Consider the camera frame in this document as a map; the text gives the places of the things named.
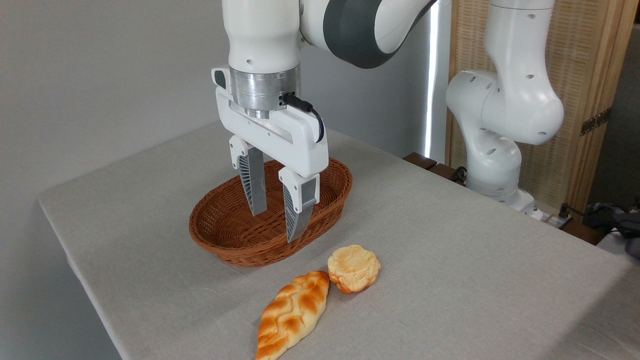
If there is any brown wicker oval basket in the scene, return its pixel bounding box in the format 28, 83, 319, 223
188, 157, 354, 268

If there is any wooden rattan folding screen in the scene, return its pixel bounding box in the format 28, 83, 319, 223
445, 0, 640, 214

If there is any dark metal screen hinge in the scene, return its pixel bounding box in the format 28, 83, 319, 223
580, 107, 612, 137

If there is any white vertical wall trim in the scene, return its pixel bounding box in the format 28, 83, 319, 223
424, 0, 453, 164

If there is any black cable bundle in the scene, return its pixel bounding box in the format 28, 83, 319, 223
557, 199, 640, 236

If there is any white power strip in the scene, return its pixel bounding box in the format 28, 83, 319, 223
541, 212, 574, 231

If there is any dark brown wooden block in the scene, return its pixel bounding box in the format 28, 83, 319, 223
403, 152, 438, 171
429, 163, 460, 182

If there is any grey tablecloth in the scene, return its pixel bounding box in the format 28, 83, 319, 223
38, 122, 640, 360

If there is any long braided bread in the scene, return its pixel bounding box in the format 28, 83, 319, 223
255, 270, 331, 360

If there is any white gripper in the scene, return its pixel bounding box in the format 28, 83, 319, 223
211, 67, 330, 244

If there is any round golden bread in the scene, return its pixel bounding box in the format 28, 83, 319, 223
327, 244, 382, 294

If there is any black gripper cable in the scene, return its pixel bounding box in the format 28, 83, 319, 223
282, 93, 326, 144

